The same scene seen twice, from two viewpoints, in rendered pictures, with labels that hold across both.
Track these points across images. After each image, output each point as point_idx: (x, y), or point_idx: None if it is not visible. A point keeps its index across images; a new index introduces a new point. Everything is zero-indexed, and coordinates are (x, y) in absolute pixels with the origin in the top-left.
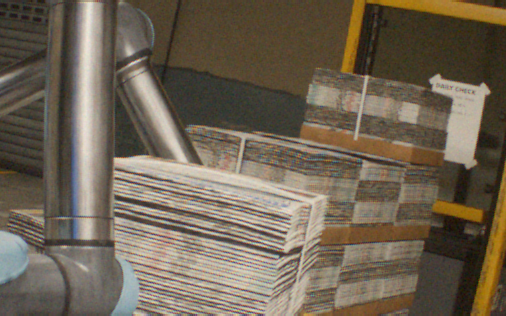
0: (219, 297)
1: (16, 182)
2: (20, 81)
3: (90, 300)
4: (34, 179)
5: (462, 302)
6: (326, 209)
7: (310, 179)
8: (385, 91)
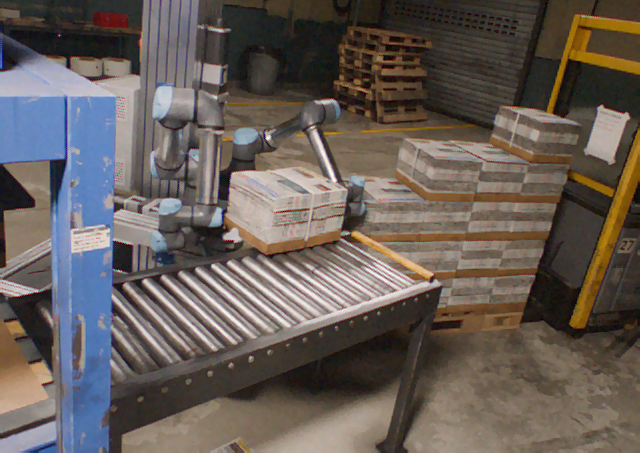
0: (261, 222)
1: (471, 133)
2: (287, 128)
3: (200, 220)
4: (486, 131)
5: None
6: (346, 194)
7: (438, 170)
8: (526, 122)
